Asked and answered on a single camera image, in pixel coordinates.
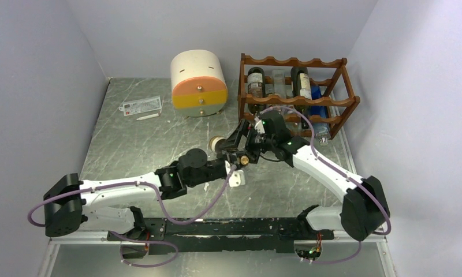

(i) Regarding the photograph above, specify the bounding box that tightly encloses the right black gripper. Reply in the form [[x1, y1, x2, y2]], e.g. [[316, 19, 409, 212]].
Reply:
[[220, 118, 276, 163]]

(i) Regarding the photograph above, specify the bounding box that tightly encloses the dark gold-capped wine bottle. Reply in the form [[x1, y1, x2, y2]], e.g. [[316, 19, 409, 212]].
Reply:
[[208, 136, 250, 167]]

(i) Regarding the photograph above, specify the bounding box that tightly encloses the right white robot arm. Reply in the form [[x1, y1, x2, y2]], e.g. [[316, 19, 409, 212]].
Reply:
[[209, 110, 392, 241]]

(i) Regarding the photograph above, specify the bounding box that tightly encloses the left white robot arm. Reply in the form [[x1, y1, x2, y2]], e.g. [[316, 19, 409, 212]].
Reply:
[[43, 148, 251, 240]]

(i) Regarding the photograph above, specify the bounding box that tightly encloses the brown wooden wine rack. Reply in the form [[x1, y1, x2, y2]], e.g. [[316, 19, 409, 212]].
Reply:
[[237, 53, 360, 138]]

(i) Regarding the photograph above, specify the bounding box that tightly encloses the dark green labelled wine bottle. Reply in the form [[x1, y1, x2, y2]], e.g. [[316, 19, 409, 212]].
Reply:
[[247, 67, 266, 114]]

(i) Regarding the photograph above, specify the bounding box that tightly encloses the clear glass bottle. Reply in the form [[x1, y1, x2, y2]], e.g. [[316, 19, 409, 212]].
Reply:
[[271, 69, 301, 134]]

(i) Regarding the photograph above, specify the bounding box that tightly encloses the blue labelled clear bottle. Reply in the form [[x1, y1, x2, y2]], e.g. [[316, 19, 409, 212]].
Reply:
[[310, 85, 330, 145]]

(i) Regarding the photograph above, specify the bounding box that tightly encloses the dark wine bottle white label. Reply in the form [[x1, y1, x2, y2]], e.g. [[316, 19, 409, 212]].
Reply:
[[290, 66, 312, 130]]

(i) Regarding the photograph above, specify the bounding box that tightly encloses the white round drawer cabinet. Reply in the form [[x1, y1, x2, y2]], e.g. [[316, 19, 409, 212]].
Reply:
[[170, 50, 228, 117]]

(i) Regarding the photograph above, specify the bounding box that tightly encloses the white pen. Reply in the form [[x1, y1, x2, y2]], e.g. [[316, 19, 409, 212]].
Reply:
[[136, 113, 160, 121]]

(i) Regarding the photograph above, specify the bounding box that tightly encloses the clear plastic ruler package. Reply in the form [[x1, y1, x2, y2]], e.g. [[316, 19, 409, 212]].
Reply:
[[118, 96, 162, 116]]

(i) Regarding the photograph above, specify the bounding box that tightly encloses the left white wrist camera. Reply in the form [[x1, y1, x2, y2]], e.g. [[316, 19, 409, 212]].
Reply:
[[225, 164, 245, 188]]

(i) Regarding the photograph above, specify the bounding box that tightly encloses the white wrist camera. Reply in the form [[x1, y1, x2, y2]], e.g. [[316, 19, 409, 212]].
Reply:
[[225, 164, 245, 188], [254, 117, 266, 134]]

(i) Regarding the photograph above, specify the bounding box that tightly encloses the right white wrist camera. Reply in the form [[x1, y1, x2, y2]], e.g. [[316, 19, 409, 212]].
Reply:
[[254, 117, 266, 134]]

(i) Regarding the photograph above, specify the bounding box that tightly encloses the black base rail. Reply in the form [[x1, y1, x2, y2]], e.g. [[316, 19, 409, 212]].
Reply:
[[122, 218, 334, 255]]

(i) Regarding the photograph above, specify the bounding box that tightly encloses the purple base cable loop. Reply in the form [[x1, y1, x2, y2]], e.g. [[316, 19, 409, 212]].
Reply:
[[108, 231, 180, 268]]

